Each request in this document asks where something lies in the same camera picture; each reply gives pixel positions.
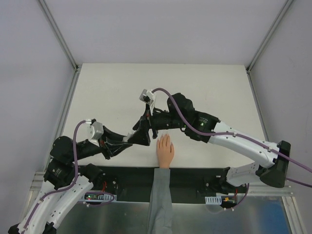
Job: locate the right white cable duct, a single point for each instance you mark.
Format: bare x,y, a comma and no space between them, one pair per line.
213,200

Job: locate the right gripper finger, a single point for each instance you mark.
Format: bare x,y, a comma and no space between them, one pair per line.
142,123
140,137

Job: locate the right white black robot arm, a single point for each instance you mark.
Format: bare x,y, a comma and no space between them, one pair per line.
270,160

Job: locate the mannequin hand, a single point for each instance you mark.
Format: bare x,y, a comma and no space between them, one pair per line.
165,151

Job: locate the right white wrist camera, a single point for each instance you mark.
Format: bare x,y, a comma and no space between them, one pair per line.
148,97

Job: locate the left white cable duct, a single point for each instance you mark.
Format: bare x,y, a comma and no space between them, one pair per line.
98,197

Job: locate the clear nail polish bottle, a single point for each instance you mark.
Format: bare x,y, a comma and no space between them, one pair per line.
126,138

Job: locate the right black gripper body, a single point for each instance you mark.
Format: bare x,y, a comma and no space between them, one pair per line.
151,120

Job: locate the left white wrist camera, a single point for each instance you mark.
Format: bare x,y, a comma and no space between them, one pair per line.
94,130

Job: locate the grey sleeved forearm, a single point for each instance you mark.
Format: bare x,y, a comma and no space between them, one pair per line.
160,212

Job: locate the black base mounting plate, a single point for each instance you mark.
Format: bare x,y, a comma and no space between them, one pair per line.
132,184

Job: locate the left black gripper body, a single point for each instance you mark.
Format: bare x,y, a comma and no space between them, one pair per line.
104,145

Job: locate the white cable duct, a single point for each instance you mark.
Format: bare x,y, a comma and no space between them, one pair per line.
213,200
98,197

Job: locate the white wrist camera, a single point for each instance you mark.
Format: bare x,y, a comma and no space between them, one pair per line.
94,130
148,97

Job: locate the left aluminium frame post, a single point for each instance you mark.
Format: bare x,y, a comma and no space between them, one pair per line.
58,34

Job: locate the aluminium frame post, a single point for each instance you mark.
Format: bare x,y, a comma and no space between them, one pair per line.
269,34
58,34

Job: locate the right aluminium frame post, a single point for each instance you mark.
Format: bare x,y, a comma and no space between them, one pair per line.
269,34

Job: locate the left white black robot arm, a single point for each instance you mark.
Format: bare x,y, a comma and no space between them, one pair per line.
52,205

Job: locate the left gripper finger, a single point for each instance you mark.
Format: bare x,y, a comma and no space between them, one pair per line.
116,149
112,137

